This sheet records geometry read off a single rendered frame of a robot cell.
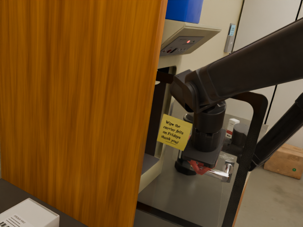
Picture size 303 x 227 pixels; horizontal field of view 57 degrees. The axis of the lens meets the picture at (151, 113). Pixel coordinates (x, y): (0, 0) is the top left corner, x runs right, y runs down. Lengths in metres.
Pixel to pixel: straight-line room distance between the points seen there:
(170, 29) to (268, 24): 3.12
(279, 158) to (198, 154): 3.03
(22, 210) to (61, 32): 0.48
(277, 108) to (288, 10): 1.14
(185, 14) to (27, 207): 0.64
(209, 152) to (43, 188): 0.54
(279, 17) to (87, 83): 3.21
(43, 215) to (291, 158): 3.08
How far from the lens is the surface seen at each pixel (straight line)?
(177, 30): 0.65
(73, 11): 0.70
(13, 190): 1.01
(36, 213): 0.85
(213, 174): 0.66
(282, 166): 3.62
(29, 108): 0.86
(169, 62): 0.89
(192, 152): 0.58
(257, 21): 3.75
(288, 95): 3.76
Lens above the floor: 1.51
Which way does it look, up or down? 19 degrees down
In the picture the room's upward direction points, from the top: 9 degrees clockwise
